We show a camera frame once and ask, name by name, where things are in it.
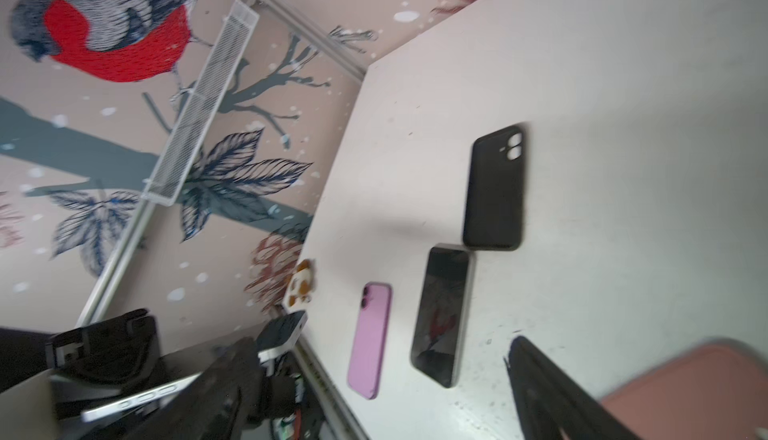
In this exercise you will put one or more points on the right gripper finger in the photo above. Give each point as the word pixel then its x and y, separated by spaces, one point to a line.
pixel 550 405

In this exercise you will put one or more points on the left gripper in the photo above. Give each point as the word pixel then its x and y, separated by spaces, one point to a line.
pixel 104 361

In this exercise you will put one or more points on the light blue phone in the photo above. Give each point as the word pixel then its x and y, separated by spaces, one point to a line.
pixel 160 392

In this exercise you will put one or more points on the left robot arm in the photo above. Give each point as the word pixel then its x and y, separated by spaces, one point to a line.
pixel 233 393

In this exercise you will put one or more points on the black screen phone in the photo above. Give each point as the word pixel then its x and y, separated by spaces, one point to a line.
pixel 442 313

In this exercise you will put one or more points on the salmon pink phone case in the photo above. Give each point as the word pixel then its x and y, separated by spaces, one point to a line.
pixel 715 391

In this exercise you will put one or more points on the purple phone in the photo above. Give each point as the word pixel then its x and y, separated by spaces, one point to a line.
pixel 364 371

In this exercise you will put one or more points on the white mesh tray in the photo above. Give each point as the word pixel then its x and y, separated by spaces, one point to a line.
pixel 174 164

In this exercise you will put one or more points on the brown sunglasses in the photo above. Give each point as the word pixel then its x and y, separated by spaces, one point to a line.
pixel 301 284

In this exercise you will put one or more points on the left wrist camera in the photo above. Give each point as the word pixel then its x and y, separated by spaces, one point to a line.
pixel 280 335

